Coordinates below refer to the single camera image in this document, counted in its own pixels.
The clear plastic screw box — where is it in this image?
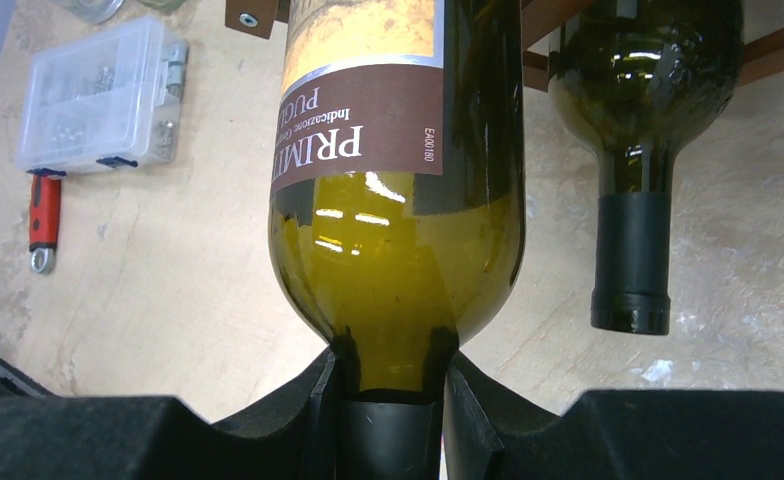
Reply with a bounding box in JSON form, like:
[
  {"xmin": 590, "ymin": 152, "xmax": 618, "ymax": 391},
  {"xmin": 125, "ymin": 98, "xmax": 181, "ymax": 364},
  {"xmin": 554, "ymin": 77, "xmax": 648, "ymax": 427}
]
[{"xmin": 14, "ymin": 16, "xmax": 189, "ymax": 178}]

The wooden wine rack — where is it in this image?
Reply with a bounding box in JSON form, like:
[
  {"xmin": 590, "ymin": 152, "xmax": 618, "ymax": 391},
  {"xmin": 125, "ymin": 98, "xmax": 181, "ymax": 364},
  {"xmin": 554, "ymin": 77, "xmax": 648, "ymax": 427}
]
[{"xmin": 224, "ymin": 0, "xmax": 784, "ymax": 94}]

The dark bottle black cap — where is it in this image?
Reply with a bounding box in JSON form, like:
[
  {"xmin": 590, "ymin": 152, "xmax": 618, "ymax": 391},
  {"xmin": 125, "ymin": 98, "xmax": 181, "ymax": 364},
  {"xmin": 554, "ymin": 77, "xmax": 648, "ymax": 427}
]
[{"xmin": 548, "ymin": 0, "xmax": 744, "ymax": 336}]

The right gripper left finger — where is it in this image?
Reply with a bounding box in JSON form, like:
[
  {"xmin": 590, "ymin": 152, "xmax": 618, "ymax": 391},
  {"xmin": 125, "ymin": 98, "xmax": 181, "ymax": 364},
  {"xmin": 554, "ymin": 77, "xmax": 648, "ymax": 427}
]
[{"xmin": 0, "ymin": 353, "xmax": 333, "ymax": 479}]

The red adjustable wrench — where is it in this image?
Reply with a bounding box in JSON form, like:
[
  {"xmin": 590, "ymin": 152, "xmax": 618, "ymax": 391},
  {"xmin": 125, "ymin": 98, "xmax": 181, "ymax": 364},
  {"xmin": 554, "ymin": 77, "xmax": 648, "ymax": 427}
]
[{"xmin": 28, "ymin": 175, "xmax": 61, "ymax": 274}]

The dark bottle silver cap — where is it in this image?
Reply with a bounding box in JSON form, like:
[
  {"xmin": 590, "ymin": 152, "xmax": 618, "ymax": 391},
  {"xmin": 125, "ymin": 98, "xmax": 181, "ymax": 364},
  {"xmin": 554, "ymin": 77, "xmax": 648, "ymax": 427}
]
[{"xmin": 268, "ymin": 1, "xmax": 525, "ymax": 479}]

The clear glass bottle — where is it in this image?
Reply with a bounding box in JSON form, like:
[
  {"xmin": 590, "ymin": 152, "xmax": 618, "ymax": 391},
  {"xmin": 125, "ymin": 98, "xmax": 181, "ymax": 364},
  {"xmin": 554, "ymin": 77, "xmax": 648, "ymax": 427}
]
[
  {"xmin": 51, "ymin": 0, "xmax": 124, "ymax": 25},
  {"xmin": 137, "ymin": 0, "xmax": 185, "ymax": 14}
]

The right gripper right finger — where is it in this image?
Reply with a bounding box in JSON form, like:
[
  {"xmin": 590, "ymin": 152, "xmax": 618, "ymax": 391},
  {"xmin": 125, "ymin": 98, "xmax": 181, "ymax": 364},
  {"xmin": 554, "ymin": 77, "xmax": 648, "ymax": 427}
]
[{"xmin": 444, "ymin": 354, "xmax": 784, "ymax": 479}]

